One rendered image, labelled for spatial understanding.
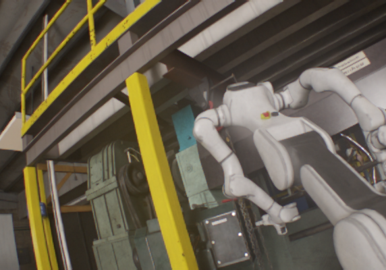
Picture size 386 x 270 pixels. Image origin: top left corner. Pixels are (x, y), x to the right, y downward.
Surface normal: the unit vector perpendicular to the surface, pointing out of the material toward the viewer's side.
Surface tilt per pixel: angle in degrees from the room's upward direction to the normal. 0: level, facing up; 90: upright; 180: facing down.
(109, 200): 90
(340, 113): 90
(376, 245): 63
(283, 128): 81
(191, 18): 90
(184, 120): 90
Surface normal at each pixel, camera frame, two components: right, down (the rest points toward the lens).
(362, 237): -0.94, 0.00
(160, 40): -0.57, -0.13
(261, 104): 0.04, -0.49
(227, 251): -0.28, -0.26
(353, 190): -0.17, -0.85
